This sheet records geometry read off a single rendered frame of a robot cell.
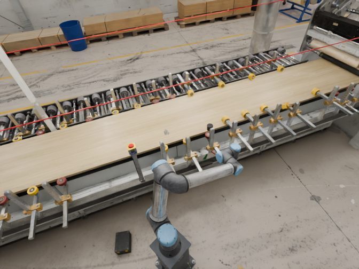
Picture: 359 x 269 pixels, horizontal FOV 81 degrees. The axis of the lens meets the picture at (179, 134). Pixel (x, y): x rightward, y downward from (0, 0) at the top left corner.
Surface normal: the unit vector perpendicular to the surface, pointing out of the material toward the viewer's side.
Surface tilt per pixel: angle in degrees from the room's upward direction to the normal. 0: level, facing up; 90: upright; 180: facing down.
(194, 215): 0
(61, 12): 90
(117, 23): 90
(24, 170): 0
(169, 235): 5
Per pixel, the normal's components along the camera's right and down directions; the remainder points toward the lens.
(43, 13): 0.28, 0.68
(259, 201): -0.06, -0.69
